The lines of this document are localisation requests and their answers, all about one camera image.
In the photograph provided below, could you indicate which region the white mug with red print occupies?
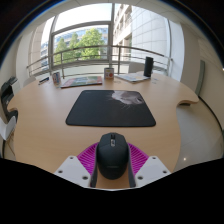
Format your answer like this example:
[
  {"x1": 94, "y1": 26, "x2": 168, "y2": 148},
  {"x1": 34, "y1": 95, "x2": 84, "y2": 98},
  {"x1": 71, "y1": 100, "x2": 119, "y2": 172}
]
[{"x1": 103, "y1": 67, "x2": 115, "y2": 80}]

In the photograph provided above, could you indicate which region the red and blue magazine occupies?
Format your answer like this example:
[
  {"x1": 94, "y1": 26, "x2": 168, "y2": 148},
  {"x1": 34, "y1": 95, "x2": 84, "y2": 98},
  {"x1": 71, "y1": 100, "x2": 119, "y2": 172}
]
[{"x1": 59, "y1": 75, "x2": 104, "y2": 89}]

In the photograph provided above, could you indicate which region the metal balcony railing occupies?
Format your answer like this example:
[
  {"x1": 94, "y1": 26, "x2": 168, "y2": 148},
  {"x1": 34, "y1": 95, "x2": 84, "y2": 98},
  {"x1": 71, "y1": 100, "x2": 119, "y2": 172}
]
[{"x1": 26, "y1": 44, "x2": 173, "y2": 78}]

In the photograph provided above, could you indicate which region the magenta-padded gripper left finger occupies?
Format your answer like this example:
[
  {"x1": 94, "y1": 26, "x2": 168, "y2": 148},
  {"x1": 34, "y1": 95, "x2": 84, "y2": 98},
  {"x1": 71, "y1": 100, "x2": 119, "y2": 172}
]
[{"x1": 54, "y1": 142, "x2": 101, "y2": 189}]

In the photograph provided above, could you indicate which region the black computer mouse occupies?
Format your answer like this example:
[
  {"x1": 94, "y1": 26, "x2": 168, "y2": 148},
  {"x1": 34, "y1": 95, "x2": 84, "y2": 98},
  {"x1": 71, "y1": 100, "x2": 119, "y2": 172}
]
[{"x1": 96, "y1": 132, "x2": 130, "y2": 181}]

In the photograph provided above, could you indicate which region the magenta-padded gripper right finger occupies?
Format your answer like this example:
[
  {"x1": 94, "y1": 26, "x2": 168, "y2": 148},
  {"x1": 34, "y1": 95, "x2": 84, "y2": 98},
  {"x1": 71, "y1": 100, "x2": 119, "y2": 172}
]
[{"x1": 126, "y1": 142, "x2": 172, "y2": 189}]

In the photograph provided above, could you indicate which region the black cylindrical speaker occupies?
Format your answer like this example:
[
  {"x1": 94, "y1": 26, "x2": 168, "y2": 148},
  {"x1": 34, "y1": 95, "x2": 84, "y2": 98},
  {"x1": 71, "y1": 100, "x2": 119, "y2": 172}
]
[{"x1": 143, "y1": 56, "x2": 155, "y2": 78}]

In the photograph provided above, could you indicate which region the open illustrated book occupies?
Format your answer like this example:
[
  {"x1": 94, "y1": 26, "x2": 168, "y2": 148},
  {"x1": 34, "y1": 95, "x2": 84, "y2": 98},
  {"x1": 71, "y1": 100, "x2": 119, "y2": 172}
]
[{"x1": 114, "y1": 73, "x2": 152, "y2": 84}]

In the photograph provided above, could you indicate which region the white chair with wooden legs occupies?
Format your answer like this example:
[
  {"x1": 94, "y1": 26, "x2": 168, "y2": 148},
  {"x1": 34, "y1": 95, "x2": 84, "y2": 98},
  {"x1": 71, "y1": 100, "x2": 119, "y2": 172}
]
[{"x1": 0, "y1": 115, "x2": 17, "y2": 142}]

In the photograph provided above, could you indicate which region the black office printer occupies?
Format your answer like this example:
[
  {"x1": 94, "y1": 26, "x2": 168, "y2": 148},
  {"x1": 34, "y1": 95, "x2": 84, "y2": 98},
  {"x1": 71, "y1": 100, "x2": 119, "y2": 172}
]
[{"x1": 0, "y1": 76, "x2": 19, "y2": 123}]

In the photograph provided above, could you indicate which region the black mouse pad with cat print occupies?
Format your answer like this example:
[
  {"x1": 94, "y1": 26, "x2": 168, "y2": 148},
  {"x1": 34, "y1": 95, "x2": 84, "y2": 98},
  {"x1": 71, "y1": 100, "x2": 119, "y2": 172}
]
[{"x1": 65, "y1": 89, "x2": 157, "y2": 128}]

